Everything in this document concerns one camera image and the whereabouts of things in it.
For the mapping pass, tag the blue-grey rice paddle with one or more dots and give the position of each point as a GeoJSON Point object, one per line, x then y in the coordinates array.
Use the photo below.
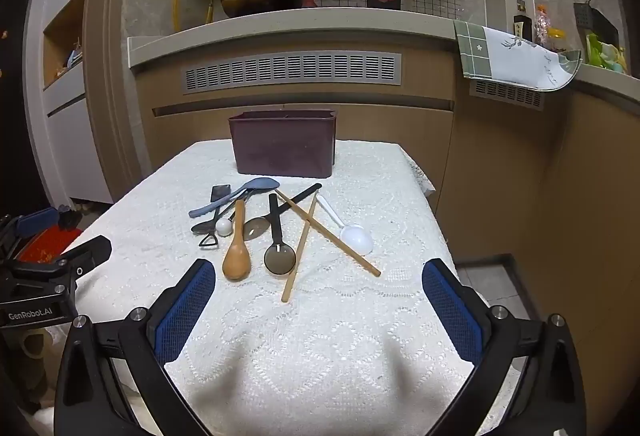
{"type": "Point", "coordinates": [260, 185]}

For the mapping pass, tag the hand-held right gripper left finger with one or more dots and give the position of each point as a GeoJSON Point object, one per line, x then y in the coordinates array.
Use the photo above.
{"type": "Point", "coordinates": [184, 313]}

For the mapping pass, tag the white cabinet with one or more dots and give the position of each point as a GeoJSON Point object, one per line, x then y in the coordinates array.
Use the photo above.
{"type": "Point", "coordinates": [65, 116]}

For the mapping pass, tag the grey kitchen counter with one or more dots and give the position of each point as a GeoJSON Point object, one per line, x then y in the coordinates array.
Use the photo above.
{"type": "Point", "coordinates": [300, 36]}

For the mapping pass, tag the long grey vent grille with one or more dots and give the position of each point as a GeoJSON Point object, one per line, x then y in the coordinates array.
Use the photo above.
{"type": "Point", "coordinates": [292, 71]}

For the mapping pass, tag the wooden chopstick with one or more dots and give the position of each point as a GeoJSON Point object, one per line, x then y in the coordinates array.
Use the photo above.
{"type": "Point", "coordinates": [295, 271]}
{"type": "Point", "coordinates": [350, 252]}

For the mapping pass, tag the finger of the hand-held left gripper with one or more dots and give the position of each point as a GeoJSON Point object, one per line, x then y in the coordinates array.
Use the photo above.
{"type": "Point", "coordinates": [87, 255]}
{"type": "Point", "coordinates": [42, 218]}

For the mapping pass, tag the orange-lid jar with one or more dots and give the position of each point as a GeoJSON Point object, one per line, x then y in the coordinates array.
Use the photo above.
{"type": "Point", "coordinates": [557, 39]}

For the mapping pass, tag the dark sauce bottle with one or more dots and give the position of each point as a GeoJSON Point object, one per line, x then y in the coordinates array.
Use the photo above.
{"type": "Point", "coordinates": [522, 24]}

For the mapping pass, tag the wooden spoon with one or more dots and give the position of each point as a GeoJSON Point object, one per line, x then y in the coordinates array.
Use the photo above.
{"type": "Point", "coordinates": [236, 261]}

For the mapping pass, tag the purple utensil container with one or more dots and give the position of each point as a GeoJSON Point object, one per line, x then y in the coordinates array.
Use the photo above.
{"type": "Point", "coordinates": [280, 146]}

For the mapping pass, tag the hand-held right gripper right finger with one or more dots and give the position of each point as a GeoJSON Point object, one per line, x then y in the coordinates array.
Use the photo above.
{"type": "Point", "coordinates": [452, 316]}

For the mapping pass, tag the green checked towel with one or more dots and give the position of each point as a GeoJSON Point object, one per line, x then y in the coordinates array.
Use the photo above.
{"type": "Point", "coordinates": [520, 61]}

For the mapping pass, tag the green packets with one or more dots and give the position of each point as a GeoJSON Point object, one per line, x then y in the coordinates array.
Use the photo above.
{"type": "Point", "coordinates": [602, 51]}

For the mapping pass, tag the white plastic spoon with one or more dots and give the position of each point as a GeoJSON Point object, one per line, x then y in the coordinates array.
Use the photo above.
{"type": "Point", "coordinates": [356, 238]}

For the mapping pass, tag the white ball-end spoon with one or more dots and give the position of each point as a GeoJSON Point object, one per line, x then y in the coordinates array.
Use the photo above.
{"type": "Point", "coordinates": [223, 227]}

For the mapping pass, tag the short grey vent grille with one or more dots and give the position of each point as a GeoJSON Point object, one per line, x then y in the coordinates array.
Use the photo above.
{"type": "Point", "coordinates": [507, 94]}

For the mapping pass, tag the person's left hand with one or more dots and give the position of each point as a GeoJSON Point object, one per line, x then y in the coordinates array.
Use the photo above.
{"type": "Point", "coordinates": [27, 353]}

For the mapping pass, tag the white lace tablecloth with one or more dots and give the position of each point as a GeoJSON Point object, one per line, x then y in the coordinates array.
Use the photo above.
{"type": "Point", "coordinates": [325, 341]}

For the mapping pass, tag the small black spatula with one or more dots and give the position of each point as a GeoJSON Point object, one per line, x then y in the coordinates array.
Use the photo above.
{"type": "Point", "coordinates": [220, 192]}

